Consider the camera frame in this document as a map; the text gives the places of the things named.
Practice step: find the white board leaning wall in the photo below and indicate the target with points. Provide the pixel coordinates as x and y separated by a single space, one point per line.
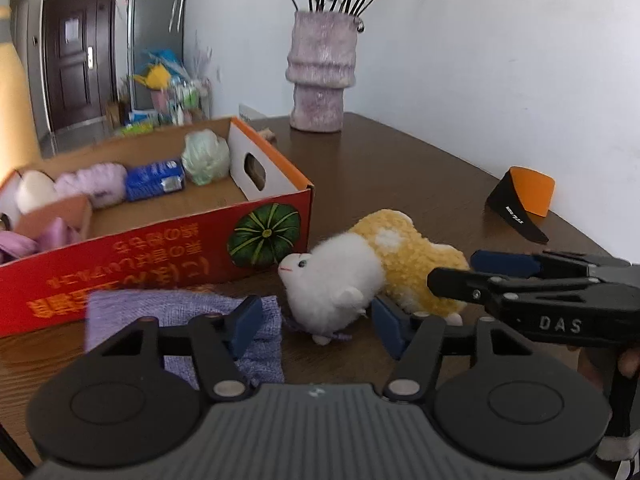
249 114

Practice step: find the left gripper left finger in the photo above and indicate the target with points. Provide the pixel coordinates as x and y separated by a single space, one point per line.
242 325

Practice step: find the wire storage rack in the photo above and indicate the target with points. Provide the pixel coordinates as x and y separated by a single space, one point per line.
187 101

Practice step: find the lilac fluffy headband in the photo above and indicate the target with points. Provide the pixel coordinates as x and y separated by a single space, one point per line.
103 184

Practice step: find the person right hand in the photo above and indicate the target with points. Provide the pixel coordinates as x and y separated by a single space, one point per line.
597 365

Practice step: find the white round sponge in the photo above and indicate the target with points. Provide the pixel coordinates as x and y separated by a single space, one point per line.
35 191

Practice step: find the dark brown door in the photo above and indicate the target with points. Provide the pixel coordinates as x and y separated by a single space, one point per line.
78 59

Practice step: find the yellow white plush toy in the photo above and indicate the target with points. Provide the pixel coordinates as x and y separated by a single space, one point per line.
331 287

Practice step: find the green soft ball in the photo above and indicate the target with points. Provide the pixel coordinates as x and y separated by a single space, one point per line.
206 157

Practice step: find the orange black tape holder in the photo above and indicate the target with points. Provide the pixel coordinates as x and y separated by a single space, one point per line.
521 194

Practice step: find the purple satin bow scrunchie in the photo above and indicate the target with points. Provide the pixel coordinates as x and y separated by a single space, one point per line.
57 234

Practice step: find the red cardboard box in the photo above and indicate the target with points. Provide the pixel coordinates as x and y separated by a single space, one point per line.
204 234

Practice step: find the purple textured vase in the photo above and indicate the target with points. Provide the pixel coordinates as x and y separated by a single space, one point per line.
321 66

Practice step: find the yellow thermos jug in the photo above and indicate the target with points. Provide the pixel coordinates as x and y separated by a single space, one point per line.
19 144

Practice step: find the red layered sponge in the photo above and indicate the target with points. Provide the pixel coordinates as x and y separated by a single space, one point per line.
75 211

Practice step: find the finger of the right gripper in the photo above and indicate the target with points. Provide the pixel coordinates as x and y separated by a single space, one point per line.
546 264
502 296

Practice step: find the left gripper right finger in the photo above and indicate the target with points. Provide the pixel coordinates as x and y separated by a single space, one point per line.
392 325

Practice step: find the yellow watering can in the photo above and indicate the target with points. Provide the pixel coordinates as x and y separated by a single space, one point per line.
157 77

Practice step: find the brown cardboard carton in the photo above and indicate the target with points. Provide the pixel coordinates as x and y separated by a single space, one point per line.
113 115

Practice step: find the grey refrigerator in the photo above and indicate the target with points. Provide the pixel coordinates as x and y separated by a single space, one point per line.
152 25

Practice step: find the blue tissue pack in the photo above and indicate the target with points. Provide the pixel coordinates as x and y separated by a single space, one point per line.
155 179

